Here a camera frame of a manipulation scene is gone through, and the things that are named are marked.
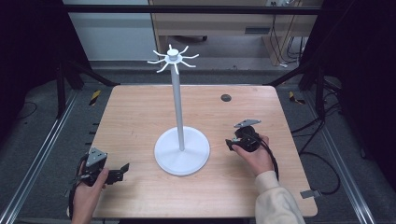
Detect grey metal table bracket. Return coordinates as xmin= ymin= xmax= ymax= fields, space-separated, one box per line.
xmin=300 ymin=189 xmax=322 ymax=200

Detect black hanging desk cables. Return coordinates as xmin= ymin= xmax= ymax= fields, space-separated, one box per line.
xmin=268 ymin=13 xmax=307 ymax=69

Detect yellow black floor tape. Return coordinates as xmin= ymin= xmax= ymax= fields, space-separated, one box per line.
xmin=89 ymin=89 xmax=103 ymax=106
xmin=288 ymin=91 xmax=306 ymax=105

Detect black horizontal frame bar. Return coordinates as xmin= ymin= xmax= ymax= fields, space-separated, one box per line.
xmin=62 ymin=5 xmax=323 ymax=16

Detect black floor cable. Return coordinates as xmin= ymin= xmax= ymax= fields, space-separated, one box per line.
xmin=290 ymin=102 xmax=344 ymax=196

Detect person's right hand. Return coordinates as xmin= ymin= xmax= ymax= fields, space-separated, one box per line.
xmin=231 ymin=133 xmax=276 ymax=178

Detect wooden background desk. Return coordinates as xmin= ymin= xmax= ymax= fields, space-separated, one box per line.
xmin=148 ymin=0 xmax=323 ymax=67

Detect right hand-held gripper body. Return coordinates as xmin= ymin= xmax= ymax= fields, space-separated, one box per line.
xmin=231 ymin=119 xmax=266 ymax=154

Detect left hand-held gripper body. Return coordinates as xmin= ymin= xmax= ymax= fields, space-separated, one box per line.
xmin=75 ymin=147 xmax=125 ymax=188

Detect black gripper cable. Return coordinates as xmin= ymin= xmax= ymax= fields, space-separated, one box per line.
xmin=67 ymin=153 xmax=89 ymax=220
xmin=246 ymin=133 xmax=280 ymax=182

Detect aluminium floor rail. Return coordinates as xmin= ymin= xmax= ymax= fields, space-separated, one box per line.
xmin=0 ymin=90 xmax=80 ymax=224
xmin=303 ymin=91 xmax=377 ymax=224

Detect white cabinet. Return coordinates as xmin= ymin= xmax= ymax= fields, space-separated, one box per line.
xmin=62 ymin=0 xmax=159 ymax=62

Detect black metal frame stand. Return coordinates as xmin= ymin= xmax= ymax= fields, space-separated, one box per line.
xmin=264 ymin=60 xmax=328 ymax=120
xmin=55 ymin=59 xmax=120 ymax=119

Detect black curtain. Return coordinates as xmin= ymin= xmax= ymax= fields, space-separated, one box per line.
xmin=298 ymin=0 xmax=396 ymax=185
xmin=0 ymin=0 xmax=92 ymax=141

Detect person's left hand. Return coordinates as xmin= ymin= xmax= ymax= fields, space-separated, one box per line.
xmin=71 ymin=161 xmax=110 ymax=222

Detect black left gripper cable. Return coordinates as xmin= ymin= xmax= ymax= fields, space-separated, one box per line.
xmin=67 ymin=153 xmax=89 ymax=220

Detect white hook stand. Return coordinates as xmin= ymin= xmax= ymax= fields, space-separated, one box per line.
xmin=147 ymin=44 xmax=211 ymax=177

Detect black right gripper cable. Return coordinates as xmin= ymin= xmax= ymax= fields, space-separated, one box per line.
xmin=246 ymin=133 xmax=280 ymax=182

